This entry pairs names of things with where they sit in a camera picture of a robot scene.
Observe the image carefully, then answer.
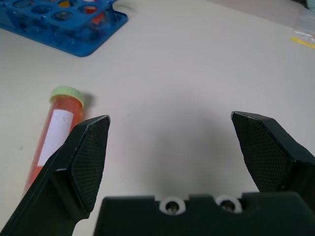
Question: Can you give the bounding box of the blue test tube rack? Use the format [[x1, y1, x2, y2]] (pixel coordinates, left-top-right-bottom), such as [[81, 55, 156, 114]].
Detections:
[[0, 0, 129, 58]]

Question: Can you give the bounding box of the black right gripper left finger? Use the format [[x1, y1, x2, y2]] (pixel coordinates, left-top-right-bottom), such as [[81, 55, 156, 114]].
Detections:
[[0, 115, 111, 236]]

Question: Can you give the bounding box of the clear zip bag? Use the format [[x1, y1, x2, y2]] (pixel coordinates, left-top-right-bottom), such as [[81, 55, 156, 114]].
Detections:
[[293, 9, 315, 40]]

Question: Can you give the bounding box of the yellow strip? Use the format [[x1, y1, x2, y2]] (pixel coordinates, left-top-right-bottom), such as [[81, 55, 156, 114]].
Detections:
[[291, 36, 315, 49]]

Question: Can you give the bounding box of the orange tube with green cap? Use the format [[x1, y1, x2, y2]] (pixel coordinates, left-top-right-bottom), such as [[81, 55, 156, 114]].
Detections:
[[24, 86, 86, 195]]

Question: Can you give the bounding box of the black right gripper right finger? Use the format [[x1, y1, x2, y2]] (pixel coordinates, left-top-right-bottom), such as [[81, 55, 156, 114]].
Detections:
[[230, 111, 315, 195]]

